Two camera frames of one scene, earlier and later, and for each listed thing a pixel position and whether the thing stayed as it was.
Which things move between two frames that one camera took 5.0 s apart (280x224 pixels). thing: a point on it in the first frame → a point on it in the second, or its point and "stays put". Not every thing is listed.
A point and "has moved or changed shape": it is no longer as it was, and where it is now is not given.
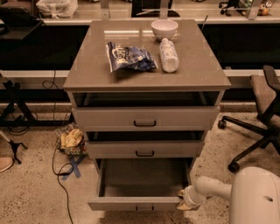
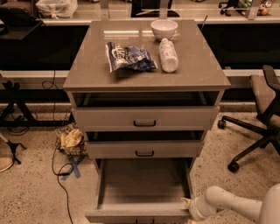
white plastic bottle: (169, 57) stays put
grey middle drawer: (142, 150) stays put
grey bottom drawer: (143, 185) has moved or changed shape
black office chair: (266, 91) stays put
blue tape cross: (74, 167) stays put
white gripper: (190, 198) → (194, 208)
